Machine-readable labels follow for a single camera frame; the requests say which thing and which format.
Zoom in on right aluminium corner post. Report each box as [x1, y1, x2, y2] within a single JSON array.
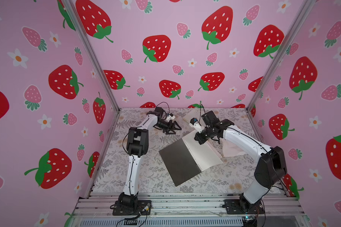
[[246, 0, 316, 113]]

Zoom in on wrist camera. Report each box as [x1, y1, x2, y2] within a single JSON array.
[[166, 113, 176, 122], [189, 118, 204, 132]]

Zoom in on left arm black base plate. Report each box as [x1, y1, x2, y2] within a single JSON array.
[[110, 200, 152, 216]]

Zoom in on left aluminium corner post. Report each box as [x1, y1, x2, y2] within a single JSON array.
[[63, 0, 120, 113]]

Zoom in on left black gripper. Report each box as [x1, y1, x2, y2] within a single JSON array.
[[155, 120, 181, 134]]

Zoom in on aluminium frame rail base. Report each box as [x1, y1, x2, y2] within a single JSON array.
[[69, 193, 312, 227]]

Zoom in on white spiral notebook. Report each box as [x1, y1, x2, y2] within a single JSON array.
[[183, 108, 205, 126]]

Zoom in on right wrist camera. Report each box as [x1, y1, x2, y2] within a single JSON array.
[[189, 118, 204, 132]]

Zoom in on torn lined paper page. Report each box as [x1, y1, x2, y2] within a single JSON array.
[[221, 139, 246, 158]]

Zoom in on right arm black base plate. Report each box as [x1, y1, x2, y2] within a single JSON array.
[[222, 200, 265, 215]]

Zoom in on aluminium corner post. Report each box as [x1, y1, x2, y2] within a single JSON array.
[[246, 0, 316, 113], [63, 0, 120, 113]]

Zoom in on dark brown spiral notebook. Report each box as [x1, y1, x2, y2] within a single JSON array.
[[159, 130, 223, 186]]

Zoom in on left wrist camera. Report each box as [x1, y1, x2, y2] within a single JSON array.
[[166, 113, 176, 122]]

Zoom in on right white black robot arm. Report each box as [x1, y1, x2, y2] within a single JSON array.
[[189, 111, 287, 210]]

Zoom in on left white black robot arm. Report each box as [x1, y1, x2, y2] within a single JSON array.
[[119, 107, 181, 210]]

